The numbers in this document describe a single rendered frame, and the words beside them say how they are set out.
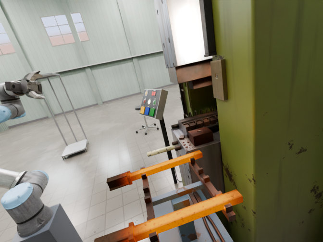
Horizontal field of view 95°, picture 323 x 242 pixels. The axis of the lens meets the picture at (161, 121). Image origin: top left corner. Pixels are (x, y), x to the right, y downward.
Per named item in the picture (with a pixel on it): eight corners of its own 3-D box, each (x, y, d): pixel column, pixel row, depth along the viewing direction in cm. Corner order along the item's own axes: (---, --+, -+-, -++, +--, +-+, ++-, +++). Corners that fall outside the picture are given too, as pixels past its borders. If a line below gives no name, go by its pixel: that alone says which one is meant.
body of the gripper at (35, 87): (42, 81, 90) (28, 83, 93) (26, 78, 81) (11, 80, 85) (43, 93, 90) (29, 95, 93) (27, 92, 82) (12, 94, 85)
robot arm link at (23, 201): (8, 227, 87) (-9, 206, 82) (22, 206, 103) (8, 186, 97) (38, 214, 92) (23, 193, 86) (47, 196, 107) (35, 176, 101)
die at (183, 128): (187, 138, 97) (185, 126, 94) (179, 127, 116) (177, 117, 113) (245, 121, 101) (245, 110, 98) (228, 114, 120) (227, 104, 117)
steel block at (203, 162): (196, 209, 97) (186, 151, 83) (180, 173, 133) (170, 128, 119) (272, 184, 103) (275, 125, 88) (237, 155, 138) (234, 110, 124)
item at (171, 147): (148, 158, 144) (146, 153, 142) (147, 155, 149) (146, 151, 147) (191, 146, 148) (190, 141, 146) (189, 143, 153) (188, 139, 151)
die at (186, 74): (178, 84, 85) (175, 66, 82) (170, 82, 104) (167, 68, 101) (244, 67, 89) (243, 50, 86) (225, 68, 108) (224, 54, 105)
